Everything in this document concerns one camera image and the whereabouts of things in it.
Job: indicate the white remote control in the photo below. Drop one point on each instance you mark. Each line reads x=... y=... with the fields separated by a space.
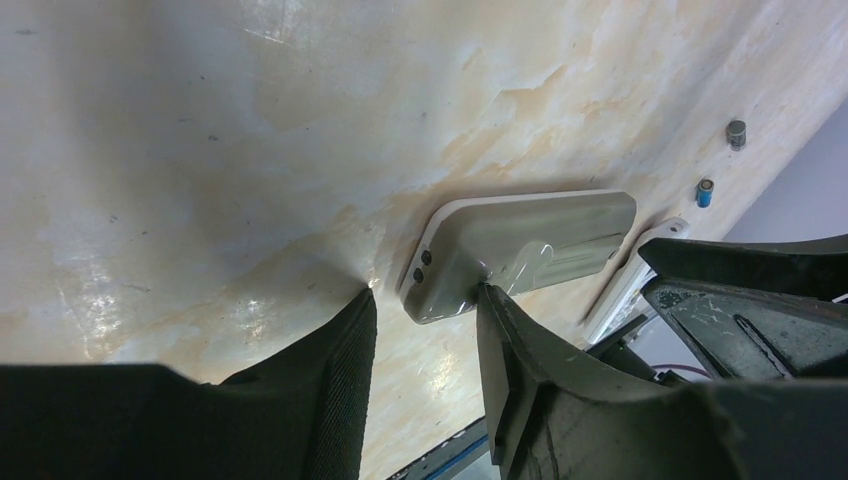
x=620 y=295
x=520 y=243

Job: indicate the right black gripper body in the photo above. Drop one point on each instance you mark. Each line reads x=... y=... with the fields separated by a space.
x=754 y=311

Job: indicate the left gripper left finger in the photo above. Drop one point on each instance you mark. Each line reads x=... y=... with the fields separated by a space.
x=299 y=414

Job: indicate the grey battery on table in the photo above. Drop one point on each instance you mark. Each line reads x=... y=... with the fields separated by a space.
x=736 y=134

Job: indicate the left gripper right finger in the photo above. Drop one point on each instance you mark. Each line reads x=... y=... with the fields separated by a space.
x=555 y=412

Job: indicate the blue block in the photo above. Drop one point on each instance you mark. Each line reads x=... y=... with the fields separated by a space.
x=704 y=193

